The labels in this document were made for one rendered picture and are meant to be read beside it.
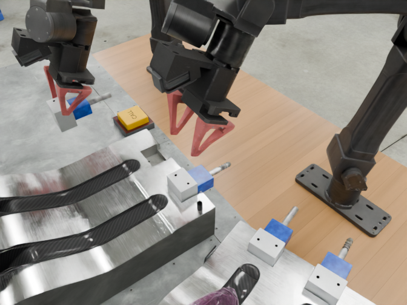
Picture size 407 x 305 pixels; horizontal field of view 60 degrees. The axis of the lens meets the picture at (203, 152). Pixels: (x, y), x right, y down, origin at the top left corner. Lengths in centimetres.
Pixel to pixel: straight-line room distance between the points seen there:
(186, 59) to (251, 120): 52
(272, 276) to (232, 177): 27
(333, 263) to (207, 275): 21
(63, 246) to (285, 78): 221
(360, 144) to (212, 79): 30
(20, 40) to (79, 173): 26
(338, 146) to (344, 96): 188
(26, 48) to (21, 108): 42
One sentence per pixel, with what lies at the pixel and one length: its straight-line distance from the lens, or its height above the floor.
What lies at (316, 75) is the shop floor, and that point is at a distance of 272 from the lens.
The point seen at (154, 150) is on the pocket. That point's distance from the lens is 76.
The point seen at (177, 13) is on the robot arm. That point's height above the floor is 121.
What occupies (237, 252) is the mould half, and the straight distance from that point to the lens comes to 63.
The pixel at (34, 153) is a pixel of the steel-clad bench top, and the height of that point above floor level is 80.
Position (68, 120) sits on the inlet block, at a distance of 80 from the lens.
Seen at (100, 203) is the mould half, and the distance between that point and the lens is 68.
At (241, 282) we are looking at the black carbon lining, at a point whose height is 85.
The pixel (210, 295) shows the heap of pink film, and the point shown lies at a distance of 56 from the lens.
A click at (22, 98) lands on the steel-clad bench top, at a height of 80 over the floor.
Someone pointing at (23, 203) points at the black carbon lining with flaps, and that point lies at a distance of 69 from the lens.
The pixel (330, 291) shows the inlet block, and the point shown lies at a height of 88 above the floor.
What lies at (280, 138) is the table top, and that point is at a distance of 92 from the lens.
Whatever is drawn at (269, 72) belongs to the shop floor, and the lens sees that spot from 267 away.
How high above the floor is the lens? 141
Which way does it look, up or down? 45 degrees down
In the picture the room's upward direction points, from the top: straight up
